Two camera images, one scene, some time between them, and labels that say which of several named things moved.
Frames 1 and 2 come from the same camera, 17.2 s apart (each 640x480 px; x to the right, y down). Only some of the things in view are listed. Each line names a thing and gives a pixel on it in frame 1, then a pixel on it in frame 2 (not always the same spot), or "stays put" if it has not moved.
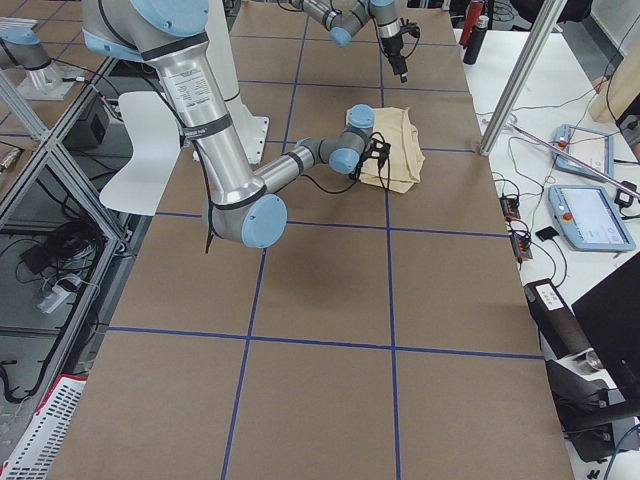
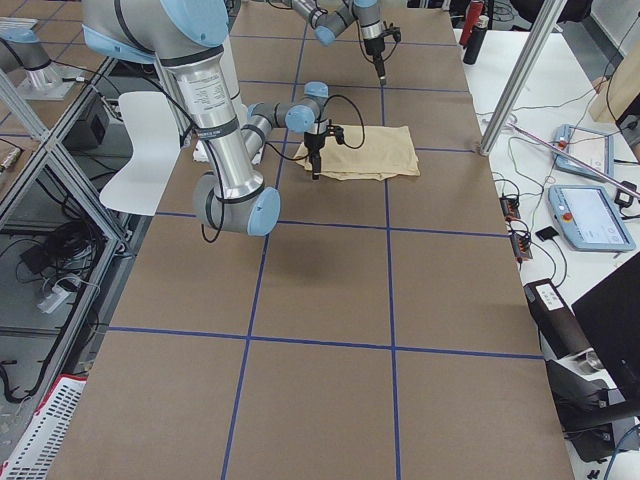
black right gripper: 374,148 -> 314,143
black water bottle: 475,41 stays put
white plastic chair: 156,148 stays put
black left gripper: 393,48 -> 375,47
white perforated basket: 36,451 stays put
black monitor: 610,314 stays put
